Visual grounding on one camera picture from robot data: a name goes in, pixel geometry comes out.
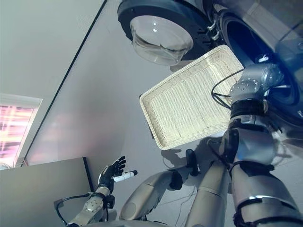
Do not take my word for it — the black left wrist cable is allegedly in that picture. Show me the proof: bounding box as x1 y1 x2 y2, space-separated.
55 192 110 226

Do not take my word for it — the silver right robot leg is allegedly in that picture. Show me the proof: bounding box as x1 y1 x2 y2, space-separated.
184 139 234 227

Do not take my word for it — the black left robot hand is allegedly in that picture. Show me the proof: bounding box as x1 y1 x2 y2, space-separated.
98 155 139 190

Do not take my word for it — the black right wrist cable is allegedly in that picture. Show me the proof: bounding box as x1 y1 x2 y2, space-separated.
211 68 246 110

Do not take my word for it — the silver robot leg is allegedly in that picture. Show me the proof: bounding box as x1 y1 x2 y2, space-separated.
119 148 200 221
184 139 234 227

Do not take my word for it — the cream wicker basket tray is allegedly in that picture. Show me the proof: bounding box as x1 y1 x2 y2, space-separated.
139 44 246 151

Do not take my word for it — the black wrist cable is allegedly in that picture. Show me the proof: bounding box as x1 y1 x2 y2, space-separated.
211 68 246 110
55 192 110 226

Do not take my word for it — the round washing machine door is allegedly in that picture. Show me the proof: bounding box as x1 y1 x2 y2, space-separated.
116 0 219 66

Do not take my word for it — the grey front-load washing machine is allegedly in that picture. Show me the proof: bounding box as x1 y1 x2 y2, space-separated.
201 0 303 130

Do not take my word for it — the silver left robot leg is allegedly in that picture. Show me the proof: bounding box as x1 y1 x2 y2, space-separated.
119 148 200 221

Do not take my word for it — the bright white-framed window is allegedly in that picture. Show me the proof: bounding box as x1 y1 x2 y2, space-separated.
0 92 44 166

